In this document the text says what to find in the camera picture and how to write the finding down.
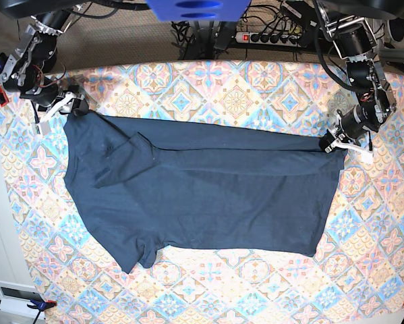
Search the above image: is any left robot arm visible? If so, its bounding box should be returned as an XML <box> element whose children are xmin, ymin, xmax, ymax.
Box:
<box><xmin>313</xmin><ymin>1</ymin><xmax>404</xmax><ymax>154</ymax></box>

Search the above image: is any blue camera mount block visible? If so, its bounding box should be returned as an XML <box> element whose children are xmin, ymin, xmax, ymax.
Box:
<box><xmin>146</xmin><ymin>0</ymin><xmax>250</xmax><ymax>22</ymax></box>

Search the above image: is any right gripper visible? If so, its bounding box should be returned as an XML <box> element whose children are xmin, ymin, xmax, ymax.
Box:
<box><xmin>65</xmin><ymin>94</ymin><xmax>89</xmax><ymax>117</ymax></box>

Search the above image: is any dark navy t-shirt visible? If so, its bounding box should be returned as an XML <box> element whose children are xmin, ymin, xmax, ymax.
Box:
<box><xmin>64</xmin><ymin>111</ymin><xmax>347</xmax><ymax>272</ymax></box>

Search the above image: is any aluminium frame post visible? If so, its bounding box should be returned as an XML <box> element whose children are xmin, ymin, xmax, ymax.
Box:
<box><xmin>373</xmin><ymin>14</ymin><xmax>404</xmax><ymax>74</ymax></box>

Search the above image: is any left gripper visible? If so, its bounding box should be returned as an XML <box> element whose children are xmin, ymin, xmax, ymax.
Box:
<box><xmin>318</xmin><ymin>130</ymin><xmax>345</xmax><ymax>153</ymax></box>

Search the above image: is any lower left table clamp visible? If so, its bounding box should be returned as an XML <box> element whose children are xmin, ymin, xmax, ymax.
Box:
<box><xmin>0</xmin><ymin>296</ymin><xmax>57</xmax><ymax>324</ymax></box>

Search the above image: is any patterned colourful tablecloth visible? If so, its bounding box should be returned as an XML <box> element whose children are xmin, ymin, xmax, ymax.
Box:
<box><xmin>0</xmin><ymin>61</ymin><xmax>404</xmax><ymax>323</ymax></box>

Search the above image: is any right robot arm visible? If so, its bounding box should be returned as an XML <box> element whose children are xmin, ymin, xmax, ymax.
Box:
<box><xmin>0</xmin><ymin>1</ymin><xmax>89</xmax><ymax>122</ymax></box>

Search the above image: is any white power strip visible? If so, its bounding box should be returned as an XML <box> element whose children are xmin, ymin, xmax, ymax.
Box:
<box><xmin>235</xmin><ymin>32</ymin><xmax>299</xmax><ymax>47</ymax></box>

